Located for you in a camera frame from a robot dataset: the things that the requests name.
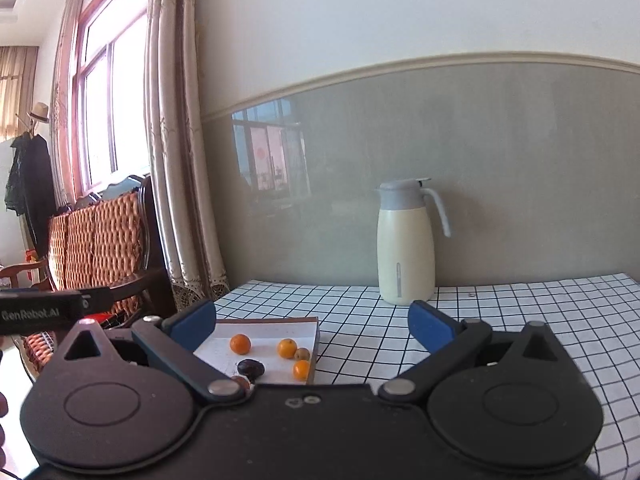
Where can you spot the orange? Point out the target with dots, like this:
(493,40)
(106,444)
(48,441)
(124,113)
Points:
(301,370)
(240,344)
(287,348)

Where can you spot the straw hat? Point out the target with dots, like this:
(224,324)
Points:
(39,111)

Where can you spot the small tan fruit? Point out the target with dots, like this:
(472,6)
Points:
(302,353)

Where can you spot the dark hanging coats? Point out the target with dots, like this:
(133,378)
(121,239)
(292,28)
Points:
(32,185)

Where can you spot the beige patterned curtain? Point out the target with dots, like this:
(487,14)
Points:
(180,160)
(67,85)

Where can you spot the dark purple fruit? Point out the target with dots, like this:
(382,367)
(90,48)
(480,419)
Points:
(250,368)

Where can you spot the brown cardboard box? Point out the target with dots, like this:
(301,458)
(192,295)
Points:
(265,332)

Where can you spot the red cloth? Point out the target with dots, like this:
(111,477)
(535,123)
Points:
(107,318)

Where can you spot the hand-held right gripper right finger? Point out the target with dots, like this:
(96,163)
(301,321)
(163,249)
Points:
(432,325)

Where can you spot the white black checked tablecloth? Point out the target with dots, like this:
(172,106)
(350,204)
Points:
(550,305)

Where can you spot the tan curtain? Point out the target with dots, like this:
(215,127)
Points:
(17,85)

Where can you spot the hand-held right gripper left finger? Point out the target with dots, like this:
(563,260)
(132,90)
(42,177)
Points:
(192,325)

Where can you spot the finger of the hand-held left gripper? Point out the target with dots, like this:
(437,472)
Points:
(95,300)

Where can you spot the red-framed window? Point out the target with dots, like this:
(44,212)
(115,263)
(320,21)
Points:
(115,85)

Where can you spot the cream thermos jug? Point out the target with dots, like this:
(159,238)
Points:
(405,250)

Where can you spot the dark wooden woven chair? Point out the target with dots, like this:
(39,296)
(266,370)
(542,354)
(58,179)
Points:
(100,245)

